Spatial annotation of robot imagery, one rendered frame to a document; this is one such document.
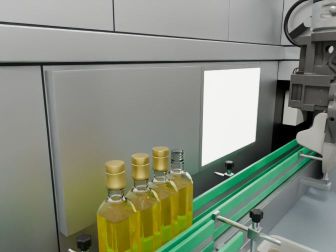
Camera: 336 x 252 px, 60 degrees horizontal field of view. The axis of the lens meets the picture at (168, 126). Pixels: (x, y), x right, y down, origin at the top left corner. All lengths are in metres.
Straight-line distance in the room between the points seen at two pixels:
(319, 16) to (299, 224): 0.87
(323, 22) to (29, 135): 0.52
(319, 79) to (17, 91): 0.50
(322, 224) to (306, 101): 0.81
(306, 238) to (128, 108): 0.76
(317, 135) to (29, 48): 0.49
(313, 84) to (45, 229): 0.57
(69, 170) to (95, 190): 0.09
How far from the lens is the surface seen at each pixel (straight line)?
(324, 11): 0.50
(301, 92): 0.51
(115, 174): 0.52
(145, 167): 0.55
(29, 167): 0.62
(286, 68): 1.50
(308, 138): 0.51
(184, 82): 0.83
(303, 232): 1.18
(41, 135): 0.61
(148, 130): 0.74
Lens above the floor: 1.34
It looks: 13 degrees down
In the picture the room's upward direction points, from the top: straight up
